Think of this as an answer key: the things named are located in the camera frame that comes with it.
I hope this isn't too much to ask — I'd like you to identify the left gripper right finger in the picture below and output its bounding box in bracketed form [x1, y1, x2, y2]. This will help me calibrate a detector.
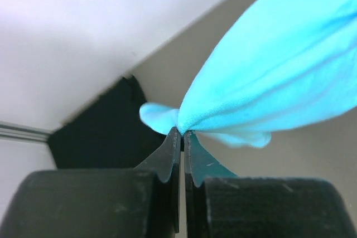
[183, 131, 237, 238]

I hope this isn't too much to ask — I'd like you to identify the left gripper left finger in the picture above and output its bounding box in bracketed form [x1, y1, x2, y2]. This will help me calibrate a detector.
[136, 127, 181, 234]

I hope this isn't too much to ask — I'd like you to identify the light blue t shirt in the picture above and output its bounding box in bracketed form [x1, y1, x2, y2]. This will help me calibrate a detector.
[139, 0, 356, 148]

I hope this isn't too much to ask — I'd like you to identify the folded black t shirt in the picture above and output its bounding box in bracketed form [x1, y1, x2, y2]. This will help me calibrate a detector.
[47, 76, 165, 169]

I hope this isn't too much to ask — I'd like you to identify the left corner aluminium post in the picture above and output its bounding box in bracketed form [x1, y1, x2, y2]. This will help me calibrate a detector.
[1, 122, 52, 143]

